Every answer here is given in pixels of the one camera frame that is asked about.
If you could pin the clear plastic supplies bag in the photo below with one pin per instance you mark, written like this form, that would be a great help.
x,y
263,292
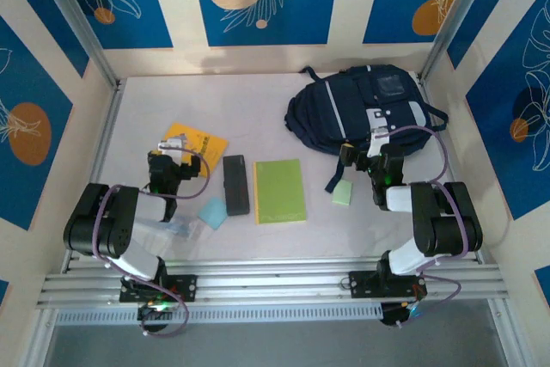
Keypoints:
x,y
189,227

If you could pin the aluminium mounting rail beam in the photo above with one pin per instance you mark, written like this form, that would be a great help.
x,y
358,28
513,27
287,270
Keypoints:
x,y
275,281

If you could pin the aluminium table side rail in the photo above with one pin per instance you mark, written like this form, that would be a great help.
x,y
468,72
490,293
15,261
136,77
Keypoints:
x,y
103,148
426,87

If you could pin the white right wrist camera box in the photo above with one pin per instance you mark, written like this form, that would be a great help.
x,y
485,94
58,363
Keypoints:
x,y
378,137

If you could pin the black controller board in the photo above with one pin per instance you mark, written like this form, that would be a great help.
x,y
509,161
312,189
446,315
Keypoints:
x,y
154,310
401,313

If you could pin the black pencil case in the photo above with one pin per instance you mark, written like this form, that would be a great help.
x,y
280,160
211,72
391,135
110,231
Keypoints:
x,y
235,186

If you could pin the yellow book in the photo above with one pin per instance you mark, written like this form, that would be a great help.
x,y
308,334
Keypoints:
x,y
215,148

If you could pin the blue sticky note pad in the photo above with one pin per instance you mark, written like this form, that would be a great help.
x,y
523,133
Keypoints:
x,y
212,213

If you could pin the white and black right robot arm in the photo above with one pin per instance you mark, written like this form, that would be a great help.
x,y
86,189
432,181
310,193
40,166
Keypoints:
x,y
451,221

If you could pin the green sticky note pad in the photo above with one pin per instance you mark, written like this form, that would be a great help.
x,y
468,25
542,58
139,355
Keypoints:
x,y
342,193

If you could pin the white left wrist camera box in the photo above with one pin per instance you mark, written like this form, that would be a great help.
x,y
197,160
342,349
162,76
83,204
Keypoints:
x,y
174,143

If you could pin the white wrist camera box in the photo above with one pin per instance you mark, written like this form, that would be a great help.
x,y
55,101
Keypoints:
x,y
174,143
378,137

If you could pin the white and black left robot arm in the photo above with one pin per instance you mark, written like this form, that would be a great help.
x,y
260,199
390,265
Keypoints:
x,y
107,221

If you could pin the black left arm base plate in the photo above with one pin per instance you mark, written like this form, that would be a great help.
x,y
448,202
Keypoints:
x,y
185,287

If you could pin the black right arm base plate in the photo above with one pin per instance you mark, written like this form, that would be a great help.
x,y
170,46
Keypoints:
x,y
363,283

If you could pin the aluminium frame post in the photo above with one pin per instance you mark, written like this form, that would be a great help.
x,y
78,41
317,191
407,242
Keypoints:
x,y
81,27
455,19

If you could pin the green notebook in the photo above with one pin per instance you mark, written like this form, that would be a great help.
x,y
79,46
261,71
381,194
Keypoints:
x,y
279,191

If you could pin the navy blue backpack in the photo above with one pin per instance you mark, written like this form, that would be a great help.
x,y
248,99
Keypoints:
x,y
326,118

